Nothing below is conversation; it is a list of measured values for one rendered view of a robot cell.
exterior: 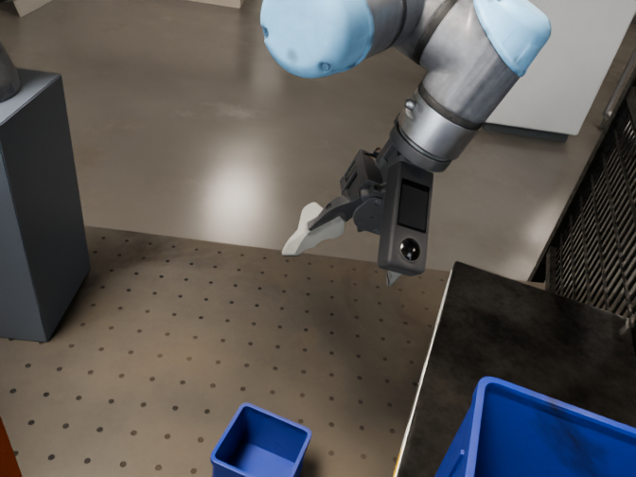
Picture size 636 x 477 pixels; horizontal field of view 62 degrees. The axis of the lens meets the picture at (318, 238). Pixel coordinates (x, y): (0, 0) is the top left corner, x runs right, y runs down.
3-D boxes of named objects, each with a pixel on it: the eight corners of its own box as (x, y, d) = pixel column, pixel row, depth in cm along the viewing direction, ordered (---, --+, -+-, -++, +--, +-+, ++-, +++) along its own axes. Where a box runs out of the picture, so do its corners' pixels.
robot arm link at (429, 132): (490, 140, 51) (421, 110, 48) (462, 175, 54) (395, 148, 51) (468, 101, 57) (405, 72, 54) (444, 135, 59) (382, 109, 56)
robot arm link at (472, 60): (490, -27, 50) (565, 25, 49) (425, 73, 56) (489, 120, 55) (470, -27, 44) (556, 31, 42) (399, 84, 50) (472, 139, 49)
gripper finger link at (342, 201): (319, 238, 62) (387, 208, 60) (321, 248, 61) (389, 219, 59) (300, 211, 60) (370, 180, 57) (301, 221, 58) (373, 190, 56)
